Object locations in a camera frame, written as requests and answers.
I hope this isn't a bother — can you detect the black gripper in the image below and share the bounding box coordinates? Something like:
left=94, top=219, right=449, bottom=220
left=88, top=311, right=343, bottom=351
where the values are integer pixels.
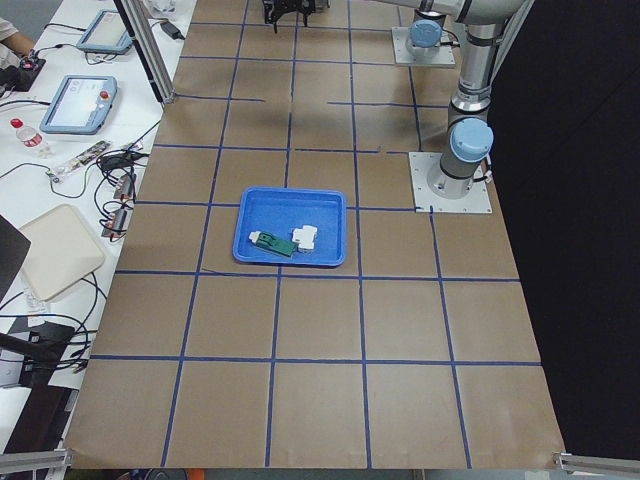
left=263, top=0, right=317, bottom=34

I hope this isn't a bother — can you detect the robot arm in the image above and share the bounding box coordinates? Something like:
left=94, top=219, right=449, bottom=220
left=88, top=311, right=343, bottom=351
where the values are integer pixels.
left=405, top=10, right=454, bottom=65
left=395, top=1, right=526, bottom=200

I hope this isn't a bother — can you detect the black power adapter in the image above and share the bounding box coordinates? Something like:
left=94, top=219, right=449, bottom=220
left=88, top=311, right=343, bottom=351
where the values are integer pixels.
left=161, top=21, right=185, bottom=40

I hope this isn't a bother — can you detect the far teach pendant tablet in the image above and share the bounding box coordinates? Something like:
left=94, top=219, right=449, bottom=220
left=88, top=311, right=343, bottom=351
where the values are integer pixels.
left=76, top=10, right=132, bottom=55

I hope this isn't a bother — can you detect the teach pendant tablet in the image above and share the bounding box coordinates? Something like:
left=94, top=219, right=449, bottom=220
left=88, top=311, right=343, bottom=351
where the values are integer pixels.
left=40, top=75, right=118, bottom=135
left=76, top=10, right=132, bottom=55

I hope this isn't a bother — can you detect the blue plastic tray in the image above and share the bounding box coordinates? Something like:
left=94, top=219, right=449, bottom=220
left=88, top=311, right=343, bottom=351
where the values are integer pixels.
left=232, top=187, right=347, bottom=267

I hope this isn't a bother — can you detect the white circuit breaker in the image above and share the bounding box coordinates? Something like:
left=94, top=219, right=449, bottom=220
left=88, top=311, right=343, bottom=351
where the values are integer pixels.
left=292, top=225, right=318, bottom=253

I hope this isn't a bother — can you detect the near teach pendant tablet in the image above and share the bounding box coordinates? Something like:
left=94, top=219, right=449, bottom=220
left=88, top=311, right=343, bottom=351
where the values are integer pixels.
left=40, top=75, right=118, bottom=135

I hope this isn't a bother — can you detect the plastic water bottle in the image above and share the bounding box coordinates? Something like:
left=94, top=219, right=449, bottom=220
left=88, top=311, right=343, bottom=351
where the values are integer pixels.
left=10, top=118, right=53, bottom=159

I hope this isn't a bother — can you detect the beige plastic tray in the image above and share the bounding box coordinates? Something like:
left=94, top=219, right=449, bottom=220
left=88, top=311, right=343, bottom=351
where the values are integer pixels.
left=19, top=204, right=105, bottom=301

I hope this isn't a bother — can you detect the black laptop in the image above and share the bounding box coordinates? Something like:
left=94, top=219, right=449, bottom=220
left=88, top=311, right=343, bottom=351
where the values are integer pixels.
left=0, top=217, right=31, bottom=298

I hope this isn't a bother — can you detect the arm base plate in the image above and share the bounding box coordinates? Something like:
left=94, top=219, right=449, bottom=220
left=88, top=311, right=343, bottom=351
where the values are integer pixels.
left=408, top=152, right=492, bottom=214
left=391, top=27, right=456, bottom=68

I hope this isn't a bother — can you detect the aluminium frame post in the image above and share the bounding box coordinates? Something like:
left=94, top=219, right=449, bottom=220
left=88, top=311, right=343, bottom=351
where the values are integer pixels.
left=114, top=0, right=175, bottom=105

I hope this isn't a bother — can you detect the green white switch module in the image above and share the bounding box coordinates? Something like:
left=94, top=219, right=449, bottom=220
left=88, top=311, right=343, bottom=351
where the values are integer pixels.
left=249, top=231, right=298, bottom=257

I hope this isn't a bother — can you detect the black cable bundle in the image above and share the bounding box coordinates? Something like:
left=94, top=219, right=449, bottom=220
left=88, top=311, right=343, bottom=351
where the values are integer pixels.
left=47, top=142, right=151, bottom=241

